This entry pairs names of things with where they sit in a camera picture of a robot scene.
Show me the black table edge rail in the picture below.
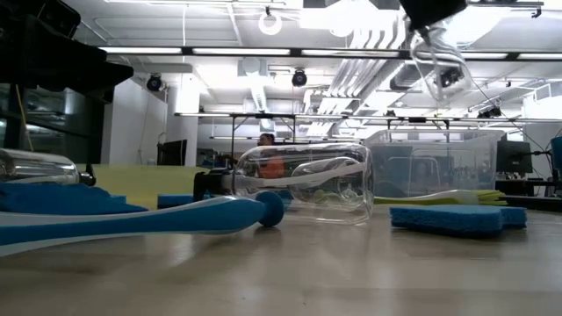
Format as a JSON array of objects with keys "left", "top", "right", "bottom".
[{"left": 507, "top": 195, "right": 562, "bottom": 211}]

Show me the distant black frame beam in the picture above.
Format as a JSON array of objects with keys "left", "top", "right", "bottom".
[{"left": 174, "top": 111, "right": 562, "bottom": 125}]

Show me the white ring ceiling light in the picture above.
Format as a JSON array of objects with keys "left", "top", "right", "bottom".
[{"left": 257, "top": 11, "right": 284, "bottom": 37}]

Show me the black computer monitor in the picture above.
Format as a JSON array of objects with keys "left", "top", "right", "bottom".
[
  {"left": 495, "top": 140, "right": 534, "bottom": 175},
  {"left": 156, "top": 139, "right": 188, "bottom": 167}
]

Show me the yellow hanging cable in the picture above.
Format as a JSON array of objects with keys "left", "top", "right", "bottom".
[{"left": 15, "top": 83, "right": 35, "bottom": 153}]

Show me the green and white dish brush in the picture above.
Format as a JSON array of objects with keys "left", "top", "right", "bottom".
[{"left": 373, "top": 189, "right": 508, "bottom": 207}]

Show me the yellow translucent plastic bin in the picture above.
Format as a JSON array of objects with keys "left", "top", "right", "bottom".
[{"left": 76, "top": 164, "right": 212, "bottom": 211}]

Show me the blue and white dish brush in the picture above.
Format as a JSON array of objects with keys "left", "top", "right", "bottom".
[{"left": 0, "top": 190, "right": 285, "bottom": 258}]

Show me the clear plastic bin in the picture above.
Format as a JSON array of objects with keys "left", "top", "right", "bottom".
[{"left": 363, "top": 129, "right": 506, "bottom": 198}]

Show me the black frame beam with lights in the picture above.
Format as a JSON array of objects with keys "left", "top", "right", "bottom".
[{"left": 98, "top": 46, "right": 562, "bottom": 61}]

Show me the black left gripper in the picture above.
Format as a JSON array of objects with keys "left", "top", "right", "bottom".
[{"left": 0, "top": 0, "right": 135, "bottom": 96}]

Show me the blue towel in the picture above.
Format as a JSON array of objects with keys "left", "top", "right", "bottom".
[{"left": 156, "top": 193, "right": 207, "bottom": 210}]

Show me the person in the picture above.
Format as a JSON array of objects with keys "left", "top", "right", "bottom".
[{"left": 256, "top": 133, "right": 286, "bottom": 180}]

